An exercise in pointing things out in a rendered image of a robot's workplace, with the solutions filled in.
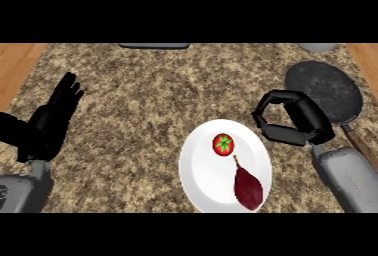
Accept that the white oval plate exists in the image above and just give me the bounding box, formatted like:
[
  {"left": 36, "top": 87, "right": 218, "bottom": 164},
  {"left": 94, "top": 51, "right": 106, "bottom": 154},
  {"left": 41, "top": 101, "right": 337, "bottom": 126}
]
[{"left": 179, "top": 118, "right": 274, "bottom": 214}]

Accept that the dark grey flat appliance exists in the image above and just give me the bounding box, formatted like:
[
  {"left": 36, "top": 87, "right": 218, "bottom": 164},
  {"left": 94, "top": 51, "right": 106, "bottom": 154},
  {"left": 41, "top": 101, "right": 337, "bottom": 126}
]
[{"left": 117, "top": 42, "right": 193, "bottom": 50}]

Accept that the dark red sweet potato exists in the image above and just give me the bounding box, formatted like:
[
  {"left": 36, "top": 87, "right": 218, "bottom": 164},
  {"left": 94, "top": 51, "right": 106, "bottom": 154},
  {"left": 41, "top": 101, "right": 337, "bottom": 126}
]
[{"left": 233, "top": 154, "right": 265, "bottom": 212}]

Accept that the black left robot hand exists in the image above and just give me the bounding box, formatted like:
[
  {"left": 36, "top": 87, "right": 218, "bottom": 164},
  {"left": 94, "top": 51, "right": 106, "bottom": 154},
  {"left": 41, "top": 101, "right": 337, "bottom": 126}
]
[{"left": 0, "top": 71, "right": 86, "bottom": 164}]

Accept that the dark grey frying pan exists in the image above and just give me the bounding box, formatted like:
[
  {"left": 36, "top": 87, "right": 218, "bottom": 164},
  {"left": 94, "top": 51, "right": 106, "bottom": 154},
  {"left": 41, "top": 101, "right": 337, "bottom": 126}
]
[{"left": 284, "top": 60, "right": 378, "bottom": 164}]

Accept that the red tomato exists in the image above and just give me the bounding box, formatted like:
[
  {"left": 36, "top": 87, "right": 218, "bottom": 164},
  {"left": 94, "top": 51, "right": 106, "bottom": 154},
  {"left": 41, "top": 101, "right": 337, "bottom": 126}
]
[{"left": 212, "top": 133, "right": 235, "bottom": 157}]

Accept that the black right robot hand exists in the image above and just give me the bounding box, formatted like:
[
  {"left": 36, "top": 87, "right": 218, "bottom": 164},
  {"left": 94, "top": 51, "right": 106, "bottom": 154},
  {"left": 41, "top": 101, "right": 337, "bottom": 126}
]
[{"left": 252, "top": 89, "right": 337, "bottom": 147}]

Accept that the grey round object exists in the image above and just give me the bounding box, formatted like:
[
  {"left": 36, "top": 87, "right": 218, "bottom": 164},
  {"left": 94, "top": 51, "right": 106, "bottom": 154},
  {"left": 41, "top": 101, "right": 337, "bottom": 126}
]
[{"left": 296, "top": 42, "right": 340, "bottom": 53}]

